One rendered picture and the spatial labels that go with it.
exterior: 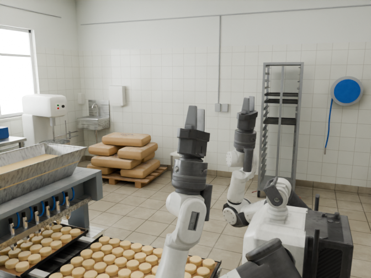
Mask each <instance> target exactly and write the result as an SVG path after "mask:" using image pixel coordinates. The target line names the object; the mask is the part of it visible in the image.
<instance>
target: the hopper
mask: <svg viewBox="0 0 371 278"><path fill-rule="evenodd" d="M86 149H87V147H82V146H72V145H61V144H55V143H45V142H43V143H39V144H36V145H32V146H28V147H23V148H19V149H15V150H12V151H8V152H3V153H0V204H2V203H4V202H7V201H9V200H12V199H14V198H16V197H19V196H22V195H24V194H27V193H29V192H31V191H34V190H36V189H39V188H42V187H43V186H46V185H49V184H51V183H54V182H56V181H58V180H61V179H63V178H66V177H69V176H70V175H72V174H73V172H74V171H75V169H76V167H77V165H78V163H79V161H80V160H81V158H82V156H83V154H84V152H85V150H86Z"/></svg>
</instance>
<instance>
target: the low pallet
mask: <svg viewBox="0 0 371 278"><path fill-rule="evenodd" d="M166 169H168V168H167V167H159V168H157V169H156V170H154V171H153V172H152V173H151V174H149V175H148V176H146V177H145V178H142V179H140V178H129V177H122V176H121V174H120V171H121V169H118V170H116V171H114V172H112V173H110V174H108V175H104V174H102V178H106V179H109V184H111V185H115V184H117V183H119V182H121V181H122V180H124V181H133V182H135V187H136V188H142V187H144V186H145V185H146V184H148V183H149V182H151V181H152V180H154V179H155V178H156V177H158V176H159V175H160V174H162V172H163V171H164V170H166Z"/></svg>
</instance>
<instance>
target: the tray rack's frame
mask: <svg viewBox="0 0 371 278"><path fill-rule="evenodd" d="M266 65H267V66H282V75H281V85H280V104H279V122H278V142H277V160H276V170H275V176H271V175H265V176H264V179H263V182H262V184H260V179H261V177H260V175H261V155H262V134H263V131H262V130H263V111H264V110H263V108H264V87H265V76H266V75H265V72H266ZM284 66H301V74H300V89H299V105H298V120H297V129H296V144H295V160H294V175H293V187H291V188H292V190H293V191H294V192H295V183H296V181H295V180H296V164H297V156H298V140H299V125H300V110H301V95H302V86H303V71H304V62H264V63H263V80H262V103H261V127H260V139H259V162H258V185H257V191H260V194H261V191H263V189H264V187H265V185H266V183H267V181H269V180H271V179H273V178H275V177H278V163H279V145H280V127H281V117H282V99H283V81H284ZM278 178H284V179H286V180H287V181H288V182H290V183H291V178H288V177H278ZM295 193H296V192H295Z"/></svg>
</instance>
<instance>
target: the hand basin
mask: <svg viewBox="0 0 371 278"><path fill-rule="evenodd" d="M78 103H79V104H85V99H84V93H78ZM109 104H110V105H111V106H122V105H126V96H125V86H122V85H110V86H109V101H108V100H88V107H89V116H84V117H78V118H77V127H78V129H86V130H95V138H96V144H97V143H98V137H97V130H102V129H106V128H109V127H110V112H109Z"/></svg>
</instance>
